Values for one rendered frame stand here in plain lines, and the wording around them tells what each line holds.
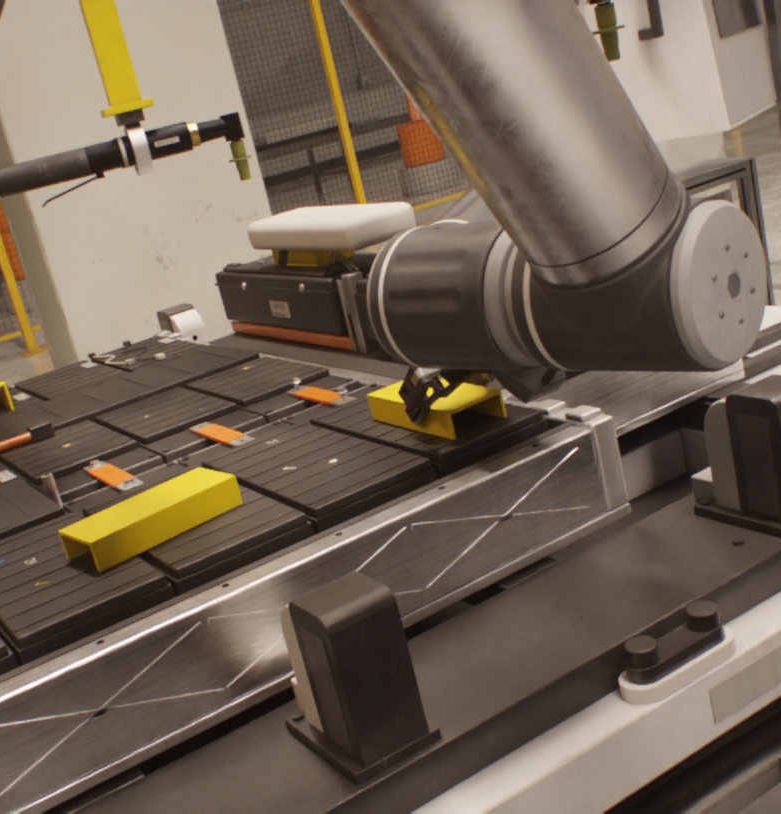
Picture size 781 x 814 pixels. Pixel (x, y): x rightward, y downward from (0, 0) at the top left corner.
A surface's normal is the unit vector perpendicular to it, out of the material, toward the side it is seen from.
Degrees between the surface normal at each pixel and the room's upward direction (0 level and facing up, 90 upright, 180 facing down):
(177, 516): 90
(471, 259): 49
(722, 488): 90
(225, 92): 90
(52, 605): 0
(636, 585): 0
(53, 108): 90
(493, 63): 114
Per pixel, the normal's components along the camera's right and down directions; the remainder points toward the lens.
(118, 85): 0.29, 0.22
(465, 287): -0.71, -0.02
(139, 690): 0.52, 0.14
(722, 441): -0.83, 0.34
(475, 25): 0.14, 0.63
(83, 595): -0.23, -0.93
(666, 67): -0.53, 0.37
